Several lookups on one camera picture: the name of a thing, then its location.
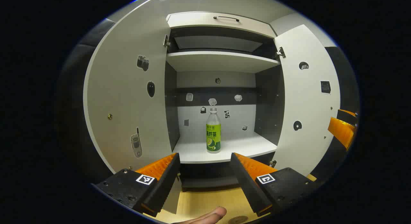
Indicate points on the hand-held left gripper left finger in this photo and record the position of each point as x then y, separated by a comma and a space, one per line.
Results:
163, 185

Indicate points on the round brown coaster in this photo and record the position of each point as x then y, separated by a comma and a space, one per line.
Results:
238, 219

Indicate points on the white cabinet shelf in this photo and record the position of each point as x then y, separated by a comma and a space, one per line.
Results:
237, 147
218, 62

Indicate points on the metal door hinge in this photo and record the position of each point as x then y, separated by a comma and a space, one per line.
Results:
273, 163
166, 41
281, 53

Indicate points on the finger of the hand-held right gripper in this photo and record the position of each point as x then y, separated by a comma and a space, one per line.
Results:
348, 118
342, 131

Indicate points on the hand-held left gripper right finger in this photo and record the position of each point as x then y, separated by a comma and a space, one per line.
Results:
247, 185

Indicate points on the green label clear bottle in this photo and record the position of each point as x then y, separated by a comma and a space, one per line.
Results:
213, 137

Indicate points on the white cabinet door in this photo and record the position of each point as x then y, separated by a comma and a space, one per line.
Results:
128, 89
305, 105

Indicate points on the black backdrop cloth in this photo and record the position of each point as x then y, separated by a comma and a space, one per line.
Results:
340, 73

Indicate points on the white cabinet drawer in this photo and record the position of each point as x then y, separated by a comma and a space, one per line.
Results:
192, 21

